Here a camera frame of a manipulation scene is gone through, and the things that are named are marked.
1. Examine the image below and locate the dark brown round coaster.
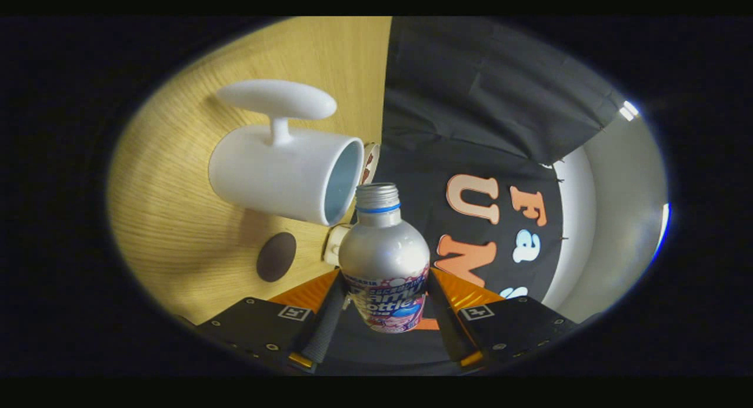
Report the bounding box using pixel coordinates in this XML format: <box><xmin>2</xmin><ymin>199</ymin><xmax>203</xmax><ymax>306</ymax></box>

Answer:
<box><xmin>256</xmin><ymin>232</ymin><xmax>297</xmax><ymax>283</ymax></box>

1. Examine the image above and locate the silver juice bottle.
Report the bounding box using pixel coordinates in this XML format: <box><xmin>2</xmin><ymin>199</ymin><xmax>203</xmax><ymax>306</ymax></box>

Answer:
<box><xmin>338</xmin><ymin>183</ymin><xmax>431</xmax><ymax>334</ymax></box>

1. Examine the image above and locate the wooden table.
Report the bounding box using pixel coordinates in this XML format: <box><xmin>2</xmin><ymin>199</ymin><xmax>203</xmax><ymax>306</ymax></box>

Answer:
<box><xmin>107</xmin><ymin>16</ymin><xmax>392</xmax><ymax>325</ymax></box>

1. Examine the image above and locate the white toaster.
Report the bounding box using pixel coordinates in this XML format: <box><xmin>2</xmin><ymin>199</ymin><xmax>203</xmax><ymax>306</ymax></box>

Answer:
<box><xmin>323</xmin><ymin>223</ymin><xmax>354</xmax><ymax>266</ymax></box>

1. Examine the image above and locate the white cup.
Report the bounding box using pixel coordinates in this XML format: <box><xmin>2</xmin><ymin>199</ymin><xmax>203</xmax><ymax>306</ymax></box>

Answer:
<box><xmin>208</xmin><ymin>79</ymin><xmax>365</xmax><ymax>227</ymax></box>

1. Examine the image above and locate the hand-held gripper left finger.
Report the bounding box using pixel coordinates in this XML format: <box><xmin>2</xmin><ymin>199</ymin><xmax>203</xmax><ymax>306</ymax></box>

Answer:
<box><xmin>200</xmin><ymin>269</ymin><xmax>349</xmax><ymax>373</ymax></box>

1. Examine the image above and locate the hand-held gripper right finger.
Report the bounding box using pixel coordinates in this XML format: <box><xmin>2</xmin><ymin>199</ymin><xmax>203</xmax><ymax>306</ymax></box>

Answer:
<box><xmin>427</xmin><ymin>268</ymin><xmax>580</xmax><ymax>372</ymax></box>

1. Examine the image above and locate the small plate with red food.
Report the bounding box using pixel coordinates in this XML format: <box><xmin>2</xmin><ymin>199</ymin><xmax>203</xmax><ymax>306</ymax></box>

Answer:
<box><xmin>360</xmin><ymin>142</ymin><xmax>381</xmax><ymax>185</ymax></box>

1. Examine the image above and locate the black backdrop cloth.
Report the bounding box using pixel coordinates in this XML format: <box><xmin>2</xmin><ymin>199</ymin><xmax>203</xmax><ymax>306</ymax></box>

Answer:
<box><xmin>329</xmin><ymin>16</ymin><xmax>625</xmax><ymax>373</ymax></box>

